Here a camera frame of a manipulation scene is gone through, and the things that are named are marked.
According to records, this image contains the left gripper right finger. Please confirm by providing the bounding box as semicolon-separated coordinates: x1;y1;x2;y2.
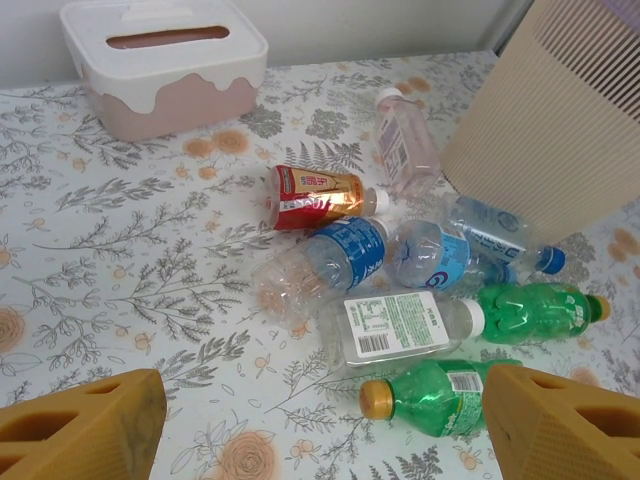
483;363;640;480

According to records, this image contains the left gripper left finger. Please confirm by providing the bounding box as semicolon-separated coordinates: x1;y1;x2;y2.
0;368;168;480

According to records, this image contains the green Sprite bottle yellow cap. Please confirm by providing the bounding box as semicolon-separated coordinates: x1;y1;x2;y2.
358;357;524;442

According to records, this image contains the crushed green bottle yellow cap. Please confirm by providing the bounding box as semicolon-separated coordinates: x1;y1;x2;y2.
474;280;612;346

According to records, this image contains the square bottle green white label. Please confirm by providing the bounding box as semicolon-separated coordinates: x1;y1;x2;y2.
319;291;487;370

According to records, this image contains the clear bottle light blue label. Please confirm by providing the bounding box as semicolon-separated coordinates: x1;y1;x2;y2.
385;219;519;296

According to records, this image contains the clear bottle blue printed text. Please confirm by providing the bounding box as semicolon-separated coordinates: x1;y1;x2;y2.
442;193;567;275

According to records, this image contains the clear blue-label bottle white cap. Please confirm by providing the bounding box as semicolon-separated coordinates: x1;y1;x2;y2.
251;215;391;331

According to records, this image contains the beige ribbed waste bin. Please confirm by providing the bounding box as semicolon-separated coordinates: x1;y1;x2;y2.
439;0;640;246

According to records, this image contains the pink clear plastic bottle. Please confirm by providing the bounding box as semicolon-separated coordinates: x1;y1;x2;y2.
374;87;442;199

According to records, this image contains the red gold label bottle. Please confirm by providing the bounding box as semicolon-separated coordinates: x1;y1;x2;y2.
263;164;391;232

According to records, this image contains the floral table mat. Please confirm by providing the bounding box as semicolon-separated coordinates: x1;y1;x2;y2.
0;49;640;480

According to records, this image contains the white pink tissue box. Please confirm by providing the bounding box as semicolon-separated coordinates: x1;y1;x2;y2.
58;0;270;142

